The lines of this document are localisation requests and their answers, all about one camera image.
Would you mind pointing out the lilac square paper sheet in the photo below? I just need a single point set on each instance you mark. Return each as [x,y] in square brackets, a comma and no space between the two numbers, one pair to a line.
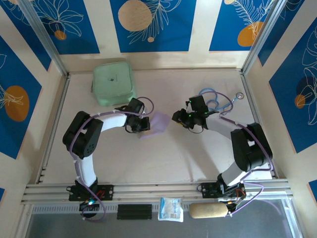
[159,121]

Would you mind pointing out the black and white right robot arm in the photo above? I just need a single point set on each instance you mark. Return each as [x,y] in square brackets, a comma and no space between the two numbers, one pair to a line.
[247,148]

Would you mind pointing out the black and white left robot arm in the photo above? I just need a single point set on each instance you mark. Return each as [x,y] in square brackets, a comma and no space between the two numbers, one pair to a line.
[109,121]

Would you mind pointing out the mint green zip case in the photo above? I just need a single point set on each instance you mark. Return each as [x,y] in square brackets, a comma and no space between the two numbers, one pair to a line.
[112,83]

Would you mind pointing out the blue stethoscope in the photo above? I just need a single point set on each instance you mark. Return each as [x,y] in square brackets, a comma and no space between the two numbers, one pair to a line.
[239,95]

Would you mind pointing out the black ridged block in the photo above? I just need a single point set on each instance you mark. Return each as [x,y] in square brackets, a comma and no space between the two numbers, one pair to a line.
[134,212]

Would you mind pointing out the white blue plastic packet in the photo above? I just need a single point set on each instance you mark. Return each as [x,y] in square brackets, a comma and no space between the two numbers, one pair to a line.
[171,209]

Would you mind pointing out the beige foam roll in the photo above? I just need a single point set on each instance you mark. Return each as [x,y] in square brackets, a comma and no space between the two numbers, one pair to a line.
[208,210]

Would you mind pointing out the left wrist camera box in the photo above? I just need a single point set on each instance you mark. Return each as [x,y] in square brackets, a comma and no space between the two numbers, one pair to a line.
[144,111]

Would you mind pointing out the aluminium side rail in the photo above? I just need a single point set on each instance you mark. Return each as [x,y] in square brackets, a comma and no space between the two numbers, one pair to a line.
[257,119]
[55,124]

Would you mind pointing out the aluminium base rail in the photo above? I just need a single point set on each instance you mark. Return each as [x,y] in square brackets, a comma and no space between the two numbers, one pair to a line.
[153,191]

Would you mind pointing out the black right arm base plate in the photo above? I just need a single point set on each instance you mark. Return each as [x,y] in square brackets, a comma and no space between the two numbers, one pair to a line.
[208,190]

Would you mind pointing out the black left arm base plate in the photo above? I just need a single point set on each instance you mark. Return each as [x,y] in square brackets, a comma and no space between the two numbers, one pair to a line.
[106,192]

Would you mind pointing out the aluminium corner post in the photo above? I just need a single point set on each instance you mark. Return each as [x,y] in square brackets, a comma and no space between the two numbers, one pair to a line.
[42,34]
[262,34]

